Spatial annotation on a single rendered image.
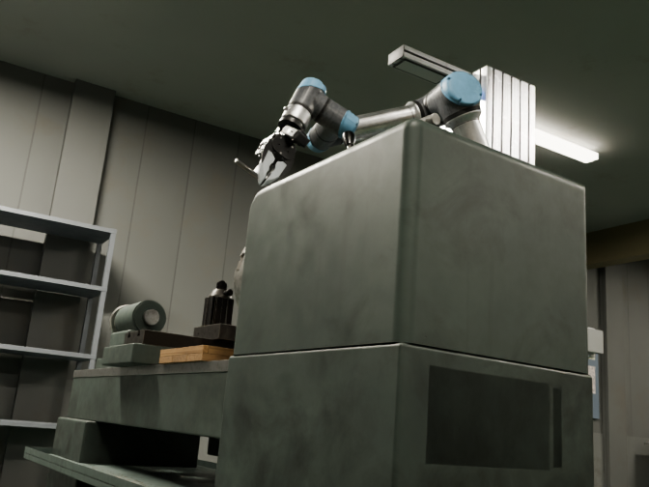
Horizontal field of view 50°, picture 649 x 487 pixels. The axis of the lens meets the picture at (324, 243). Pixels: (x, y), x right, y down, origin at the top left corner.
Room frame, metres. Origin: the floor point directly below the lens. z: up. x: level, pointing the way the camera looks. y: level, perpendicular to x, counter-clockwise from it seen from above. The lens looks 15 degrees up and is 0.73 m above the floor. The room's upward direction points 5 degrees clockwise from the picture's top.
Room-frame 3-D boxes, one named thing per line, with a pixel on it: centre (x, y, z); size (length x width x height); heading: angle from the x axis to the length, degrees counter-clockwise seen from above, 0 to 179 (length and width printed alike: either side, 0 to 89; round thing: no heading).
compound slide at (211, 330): (2.33, 0.32, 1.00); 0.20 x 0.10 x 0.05; 33
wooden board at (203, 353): (2.02, 0.22, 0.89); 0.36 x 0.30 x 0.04; 123
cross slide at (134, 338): (2.32, 0.39, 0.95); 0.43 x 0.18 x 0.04; 123
